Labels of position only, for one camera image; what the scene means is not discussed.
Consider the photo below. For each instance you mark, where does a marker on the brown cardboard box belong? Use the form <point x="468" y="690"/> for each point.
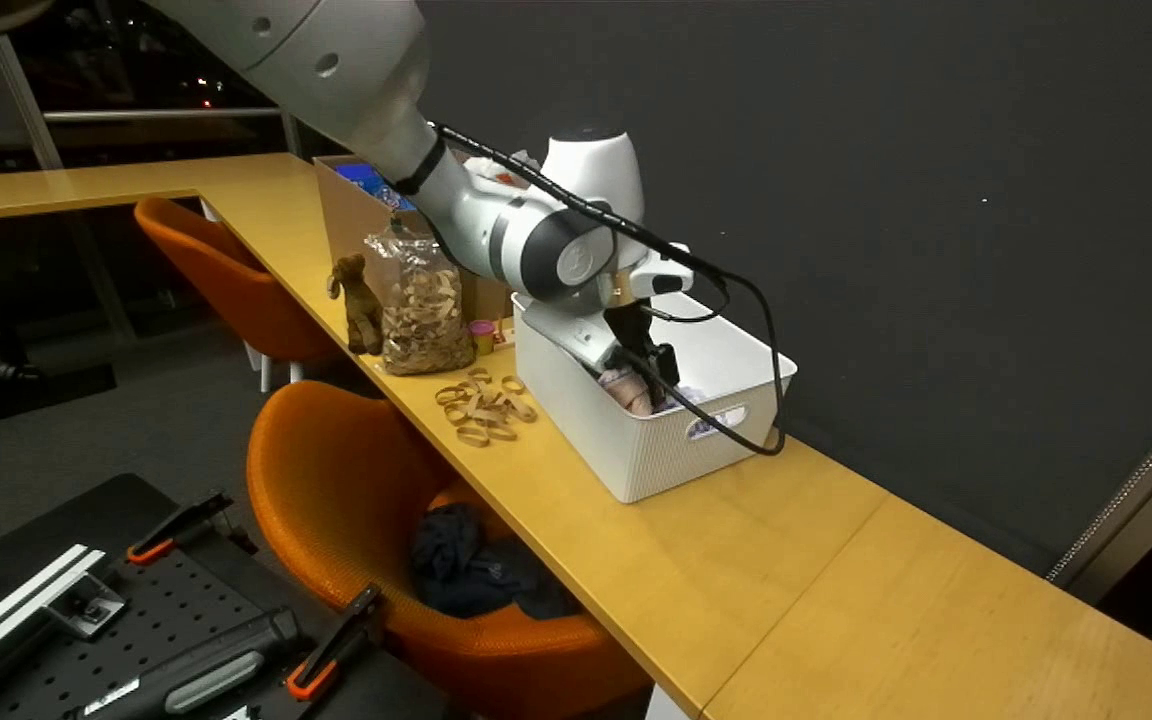
<point x="348" y="222"/>

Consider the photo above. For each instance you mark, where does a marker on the aluminium rail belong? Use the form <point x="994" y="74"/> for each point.
<point x="18" y="604"/>

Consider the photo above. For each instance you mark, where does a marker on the pink white packet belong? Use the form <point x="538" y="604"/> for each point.
<point x="491" y="334"/>

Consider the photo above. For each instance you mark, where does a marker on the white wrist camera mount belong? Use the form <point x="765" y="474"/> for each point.
<point x="662" y="272"/>

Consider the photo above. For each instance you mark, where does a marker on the black perforated breadboard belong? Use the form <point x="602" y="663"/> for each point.
<point x="137" y="627"/>

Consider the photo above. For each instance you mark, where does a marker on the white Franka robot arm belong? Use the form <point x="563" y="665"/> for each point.
<point x="339" y="64"/>

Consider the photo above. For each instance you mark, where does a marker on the dark blue cloth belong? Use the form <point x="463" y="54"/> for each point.
<point x="483" y="567"/>

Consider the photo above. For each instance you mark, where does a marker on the white plastic storage box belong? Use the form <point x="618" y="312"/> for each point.
<point x="642" y="444"/>

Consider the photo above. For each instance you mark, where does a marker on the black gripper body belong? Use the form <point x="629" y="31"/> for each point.
<point x="634" y="328"/>

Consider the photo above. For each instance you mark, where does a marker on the metal corner bracket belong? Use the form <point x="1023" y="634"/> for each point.
<point x="87" y="609"/>

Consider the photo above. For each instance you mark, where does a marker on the grey door frame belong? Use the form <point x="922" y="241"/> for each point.
<point x="1137" y="494"/>

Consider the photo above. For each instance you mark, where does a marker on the brown plush toy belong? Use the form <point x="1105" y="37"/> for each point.
<point x="363" y="305"/>

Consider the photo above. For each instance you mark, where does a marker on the orange shell chair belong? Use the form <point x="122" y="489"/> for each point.
<point x="339" y="494"/>
<point x="220" y="272"/>

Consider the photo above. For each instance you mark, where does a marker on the blue item in cardboard box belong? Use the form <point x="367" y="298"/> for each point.
<point x="367" y="177"/>

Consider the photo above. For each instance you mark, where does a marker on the tan rubber band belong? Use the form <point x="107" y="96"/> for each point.
<point x="478" y="432"/>
<point x="507" y="425"/>
<point x="452" y="396"/>
<point x="522" y="410"/>
<point x="510" y="385"/>

